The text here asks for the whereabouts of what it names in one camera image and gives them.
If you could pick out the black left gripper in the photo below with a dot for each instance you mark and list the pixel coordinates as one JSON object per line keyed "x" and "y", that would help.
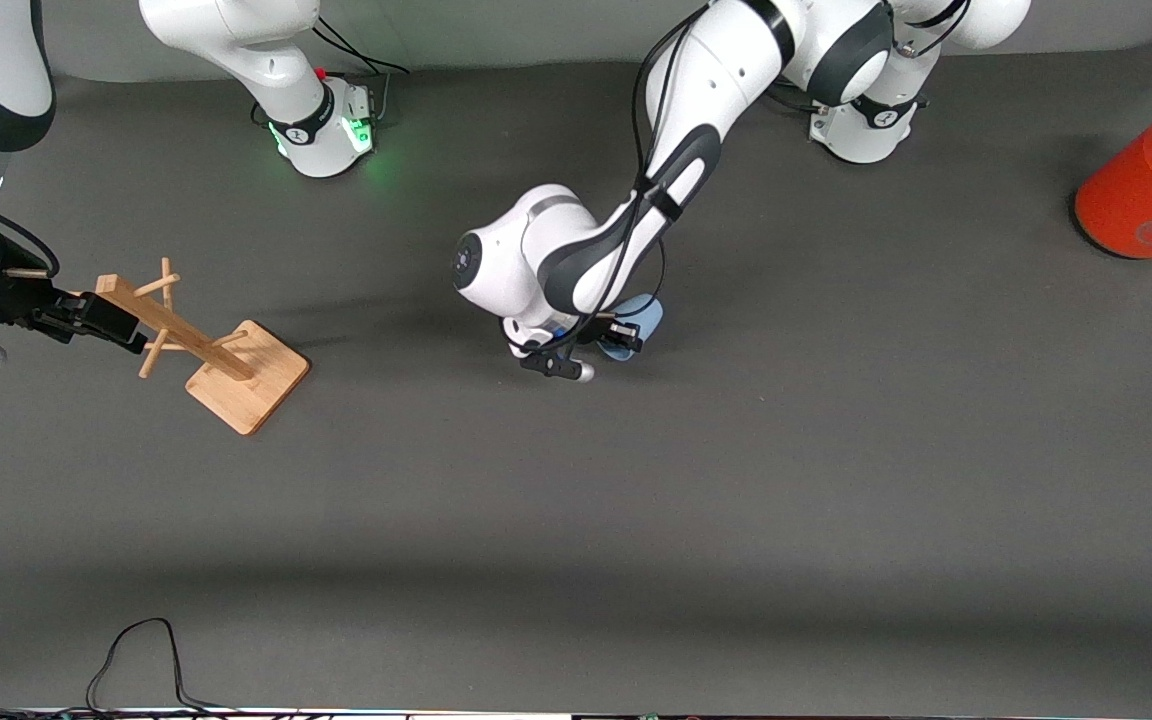
{"x": 607, "y": 329}

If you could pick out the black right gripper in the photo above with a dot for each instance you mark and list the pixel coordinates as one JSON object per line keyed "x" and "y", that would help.
{"x": 4, "y": 298}

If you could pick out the light blue cup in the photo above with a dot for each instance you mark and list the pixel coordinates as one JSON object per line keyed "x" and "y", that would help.
{"x": 651, "y": 312}

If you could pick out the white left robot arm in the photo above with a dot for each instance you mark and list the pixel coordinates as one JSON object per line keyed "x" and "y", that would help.
{"x": 696, "y": 90}

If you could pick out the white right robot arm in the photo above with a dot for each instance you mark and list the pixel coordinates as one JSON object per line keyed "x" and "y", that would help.
{"x": 266, "y": 60}

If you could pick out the wooden cup rack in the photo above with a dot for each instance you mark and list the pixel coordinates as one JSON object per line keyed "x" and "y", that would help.
{"x": 251, "y": 385}

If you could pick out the short tan wooden stick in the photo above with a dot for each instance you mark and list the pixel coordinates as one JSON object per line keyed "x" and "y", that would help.
{"x": 28, "y": 272}

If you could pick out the orange cylindrical can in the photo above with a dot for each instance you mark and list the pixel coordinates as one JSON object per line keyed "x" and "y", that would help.
{"x": 1136, "y": 200}

